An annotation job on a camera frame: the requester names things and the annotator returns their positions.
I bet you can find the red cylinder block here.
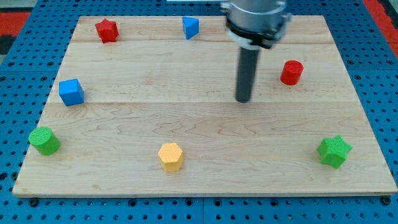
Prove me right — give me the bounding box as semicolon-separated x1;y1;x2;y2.
280;60;304;85

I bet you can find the yellow hexagon block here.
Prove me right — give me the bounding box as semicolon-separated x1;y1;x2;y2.
157;142;184;172

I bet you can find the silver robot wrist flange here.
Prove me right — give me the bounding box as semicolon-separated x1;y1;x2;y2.
220;0;292;50

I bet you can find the wooden board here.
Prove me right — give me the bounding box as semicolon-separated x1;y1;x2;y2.
13;16;397;198

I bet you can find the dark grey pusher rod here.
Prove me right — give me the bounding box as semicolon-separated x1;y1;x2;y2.
235;47;259;103

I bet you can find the red star block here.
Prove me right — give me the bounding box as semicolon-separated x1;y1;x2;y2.
95;19;119;44

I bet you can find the blue cube block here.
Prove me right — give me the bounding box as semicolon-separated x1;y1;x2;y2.
58;78;85;106

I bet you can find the green cylinder block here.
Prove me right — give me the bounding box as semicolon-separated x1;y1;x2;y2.
29;126;60;156

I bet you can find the blue triangle block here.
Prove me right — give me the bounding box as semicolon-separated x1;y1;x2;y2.
182;16;200;40

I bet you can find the green star block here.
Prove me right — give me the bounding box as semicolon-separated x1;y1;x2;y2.
317;135;353;169

